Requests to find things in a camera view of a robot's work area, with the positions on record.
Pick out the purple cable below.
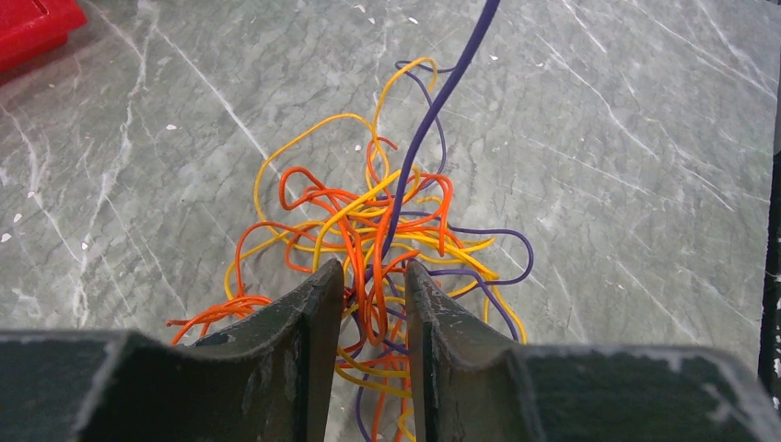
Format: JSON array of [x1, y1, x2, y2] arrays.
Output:
[[350, 0, 536, 442]]

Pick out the orange yellow tangled cables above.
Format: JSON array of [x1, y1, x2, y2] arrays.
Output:
[[168, 57, 529, 442]]

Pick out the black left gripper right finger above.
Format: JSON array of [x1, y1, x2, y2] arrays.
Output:
[[405, 262, 780, 441]]

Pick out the red plastic bin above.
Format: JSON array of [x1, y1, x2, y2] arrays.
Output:
[[1, 0, 87, 72]]

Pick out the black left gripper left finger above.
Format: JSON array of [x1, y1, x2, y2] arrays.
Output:
[[1, 260, 344, 441]]

